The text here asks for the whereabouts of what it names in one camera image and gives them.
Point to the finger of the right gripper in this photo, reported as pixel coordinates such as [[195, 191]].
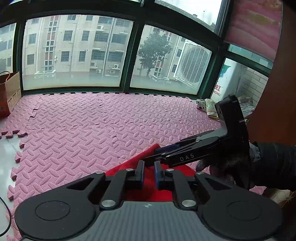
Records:
[[191, 139], [184, 155]]

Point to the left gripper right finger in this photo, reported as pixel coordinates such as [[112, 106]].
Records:
[[225, 209]]

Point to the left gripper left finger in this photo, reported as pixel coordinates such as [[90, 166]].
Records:
[[69, 210]]

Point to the red fleece pants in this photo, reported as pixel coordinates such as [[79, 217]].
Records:
[[148, 193]]

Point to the gloved right hand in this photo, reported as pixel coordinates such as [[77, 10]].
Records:
[[233, 167]]

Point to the pastel patterned cloth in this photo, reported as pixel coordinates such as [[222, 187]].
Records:
[[210, 109]]

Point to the brown wooden cabinet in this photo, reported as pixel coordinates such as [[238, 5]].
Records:
[[274, 116]]

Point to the white appliance box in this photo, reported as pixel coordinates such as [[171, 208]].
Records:
[[229, 80]]

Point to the pink foam floor mat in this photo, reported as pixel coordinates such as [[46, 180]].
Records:
[[67, 136]]

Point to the pink patterned roller blind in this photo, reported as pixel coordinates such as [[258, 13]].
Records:
[[256, 26]]

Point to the brown cardboard box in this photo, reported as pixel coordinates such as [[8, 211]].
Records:
[[10, 92]]

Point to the green window frame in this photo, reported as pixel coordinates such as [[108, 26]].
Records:
[[141, 13]]

